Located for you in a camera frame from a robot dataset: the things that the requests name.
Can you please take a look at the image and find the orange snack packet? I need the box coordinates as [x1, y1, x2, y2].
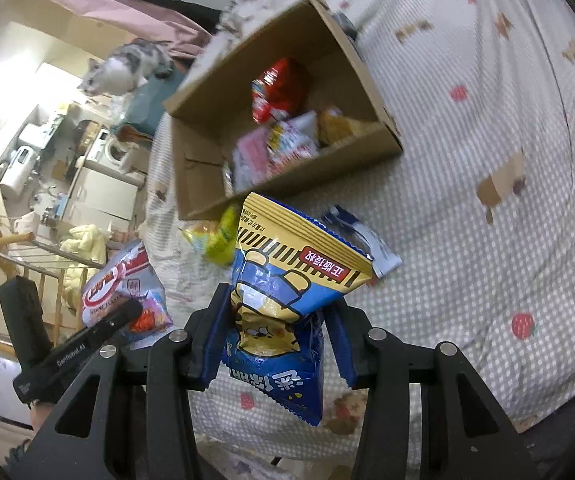
[318, 107, 372, 146]

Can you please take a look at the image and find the person's left hand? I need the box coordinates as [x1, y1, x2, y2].
[30, 401, 54, 432]

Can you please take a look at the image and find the white red logo snack bag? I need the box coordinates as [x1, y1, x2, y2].
[82, 240, 173, 342]

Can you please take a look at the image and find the blue white snack bar packet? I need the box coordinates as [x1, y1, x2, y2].
[322, 205, 402, 280]

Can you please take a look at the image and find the pink white snack packet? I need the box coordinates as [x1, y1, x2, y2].
[222, 110, 319, 196]

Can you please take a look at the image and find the teal bedside cabinet top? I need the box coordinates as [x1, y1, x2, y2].
[118, 68, 186, 138]

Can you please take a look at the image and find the yellow green snack bag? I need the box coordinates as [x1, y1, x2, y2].
[180, 204, 241, 266]

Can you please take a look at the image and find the brown cardboard box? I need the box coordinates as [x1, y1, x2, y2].
[165, 0, 402, 220]

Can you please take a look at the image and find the pink curtain cloth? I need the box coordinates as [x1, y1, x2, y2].
[49, 0, 212, 60]

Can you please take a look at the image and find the blue yellow bear snack bag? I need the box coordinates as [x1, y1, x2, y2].
[222, 193, 373, 426]

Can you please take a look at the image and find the yellow plush cloth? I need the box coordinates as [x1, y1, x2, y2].
[60, 224, 108, 310]

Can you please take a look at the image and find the grey white cat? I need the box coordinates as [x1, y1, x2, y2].
[77, 38, 175, 96]

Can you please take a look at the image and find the white kitchen appliance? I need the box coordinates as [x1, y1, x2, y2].
[0, 145, 38, 202]

